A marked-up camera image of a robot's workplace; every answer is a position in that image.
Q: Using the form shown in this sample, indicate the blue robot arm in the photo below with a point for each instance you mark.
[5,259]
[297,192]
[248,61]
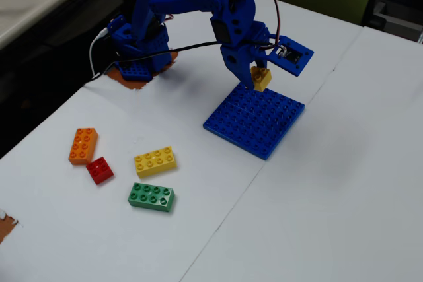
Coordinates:
[145,14]

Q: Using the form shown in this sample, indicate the orange 2x4 block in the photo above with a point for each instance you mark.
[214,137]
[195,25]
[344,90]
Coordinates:
[82,146]

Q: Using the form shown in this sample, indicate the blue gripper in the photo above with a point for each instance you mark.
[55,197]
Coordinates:
[235,61]

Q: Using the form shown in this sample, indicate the yellow 2x2 block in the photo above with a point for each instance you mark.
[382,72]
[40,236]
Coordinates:
[261,80]

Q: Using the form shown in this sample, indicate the blue 8x8 studded baseplate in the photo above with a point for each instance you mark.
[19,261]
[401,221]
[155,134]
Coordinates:
[254,123]

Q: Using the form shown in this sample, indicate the red 2x2 block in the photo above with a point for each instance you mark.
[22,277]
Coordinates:
[99,171]

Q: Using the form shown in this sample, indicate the grey box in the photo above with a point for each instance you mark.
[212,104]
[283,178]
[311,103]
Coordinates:
[396,21]

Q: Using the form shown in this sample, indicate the yellow 2x4 block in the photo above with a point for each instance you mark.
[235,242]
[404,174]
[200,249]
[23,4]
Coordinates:
[153,163]

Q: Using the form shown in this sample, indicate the white foam board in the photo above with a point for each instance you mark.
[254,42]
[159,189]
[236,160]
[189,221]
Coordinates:
[330,212]
[99,245]

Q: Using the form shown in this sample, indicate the green 2x4 block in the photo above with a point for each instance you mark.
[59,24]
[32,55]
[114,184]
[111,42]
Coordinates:
[148,197]

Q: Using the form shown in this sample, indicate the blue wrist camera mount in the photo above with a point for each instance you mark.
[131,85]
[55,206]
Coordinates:
[294,56]

